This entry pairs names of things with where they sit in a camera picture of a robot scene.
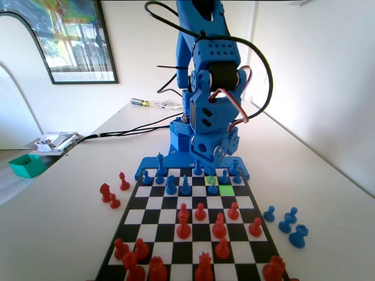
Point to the printed paper sheets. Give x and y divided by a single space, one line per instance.
170 104

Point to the blue chess pawn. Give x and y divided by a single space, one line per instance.
159 180
292 212
237 178
146 178
213 189
224 178
269 215
285 226

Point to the red chess pawn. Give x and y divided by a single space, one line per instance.
255 229
183 231
233 213
222 250
114 202
141 250
120 250
200 213

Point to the blue chess queen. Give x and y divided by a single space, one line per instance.
160 165

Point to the white arched panel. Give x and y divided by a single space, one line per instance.
17 58

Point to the blue printed mounting plate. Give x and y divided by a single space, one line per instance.
181 161

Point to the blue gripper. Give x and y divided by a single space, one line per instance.
205 147

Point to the black white chess board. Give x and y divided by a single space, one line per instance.
164 215

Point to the pile of papers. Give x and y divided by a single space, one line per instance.
55 140

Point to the green plastic bin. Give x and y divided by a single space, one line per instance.
26 167

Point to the black zip tie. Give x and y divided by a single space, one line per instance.
170 67

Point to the blue chess rook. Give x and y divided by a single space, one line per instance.
299 237
233 168

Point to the red chess queen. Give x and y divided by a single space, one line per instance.
204 269

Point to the blue chess king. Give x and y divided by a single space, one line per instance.
197 170

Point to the black framed picture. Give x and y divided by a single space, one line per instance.
88 44

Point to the yellow black screwdriver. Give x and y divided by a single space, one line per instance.
140 102

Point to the blue chess bishop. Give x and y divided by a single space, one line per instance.
185 187

